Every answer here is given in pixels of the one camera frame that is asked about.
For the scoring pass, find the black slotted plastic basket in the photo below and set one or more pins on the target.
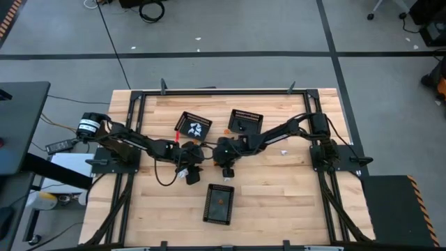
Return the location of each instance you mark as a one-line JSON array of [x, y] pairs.
[[218, 209], [252, 122], [181, 127]]

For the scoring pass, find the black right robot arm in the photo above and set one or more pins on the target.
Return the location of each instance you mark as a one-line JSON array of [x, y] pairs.
[[275, 134]]

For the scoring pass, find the black hazard-striped platform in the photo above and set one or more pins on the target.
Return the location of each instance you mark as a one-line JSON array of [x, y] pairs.
[[390, 209]]

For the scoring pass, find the white and yellow container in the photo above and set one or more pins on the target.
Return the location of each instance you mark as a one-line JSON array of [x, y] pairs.
[[43, 201]]

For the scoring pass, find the black hazard-striped floor mat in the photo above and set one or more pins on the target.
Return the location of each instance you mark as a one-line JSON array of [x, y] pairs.
[[8, 17]]

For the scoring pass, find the black aluminium table frame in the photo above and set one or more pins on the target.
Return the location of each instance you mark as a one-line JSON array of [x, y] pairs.
[[181, 92]]

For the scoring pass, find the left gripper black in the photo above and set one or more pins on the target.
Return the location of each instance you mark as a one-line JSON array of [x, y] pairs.
[[190, 155]]

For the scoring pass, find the black power adapter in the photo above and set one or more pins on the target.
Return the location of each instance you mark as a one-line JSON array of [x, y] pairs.
[[59, 146]]

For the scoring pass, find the white crumpled wrappers left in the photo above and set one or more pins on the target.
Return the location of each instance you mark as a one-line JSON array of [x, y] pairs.
[[183, 173]]

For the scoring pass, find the black equipment box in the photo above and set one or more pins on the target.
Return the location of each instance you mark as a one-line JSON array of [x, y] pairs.
[[129, 2]]

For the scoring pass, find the black desk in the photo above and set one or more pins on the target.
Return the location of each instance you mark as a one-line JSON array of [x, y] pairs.
[[21, 122]]

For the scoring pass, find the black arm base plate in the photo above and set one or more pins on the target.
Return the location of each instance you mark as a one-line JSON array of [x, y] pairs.
[[101, 169], [348, 167]]

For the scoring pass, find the black plastic skeleton figure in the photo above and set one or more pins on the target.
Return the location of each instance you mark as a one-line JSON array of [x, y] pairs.
[[240, 125]]

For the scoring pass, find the black and orange object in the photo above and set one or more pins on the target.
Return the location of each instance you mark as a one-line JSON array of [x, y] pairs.
[[435, 78]]

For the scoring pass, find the office chair base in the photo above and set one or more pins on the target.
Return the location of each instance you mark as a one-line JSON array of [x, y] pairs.
[[370, 16]]

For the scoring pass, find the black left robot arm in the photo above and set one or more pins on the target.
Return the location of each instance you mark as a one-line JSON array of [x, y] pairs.
[[139, 144]]

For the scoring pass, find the black floor equipment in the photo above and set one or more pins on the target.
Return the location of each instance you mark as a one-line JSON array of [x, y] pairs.
[[432, 31]]

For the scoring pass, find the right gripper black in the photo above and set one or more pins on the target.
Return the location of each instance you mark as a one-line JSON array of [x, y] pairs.
[[228, 151]]

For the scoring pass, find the white box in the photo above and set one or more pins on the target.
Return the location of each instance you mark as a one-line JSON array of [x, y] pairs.
[[75, 162]]

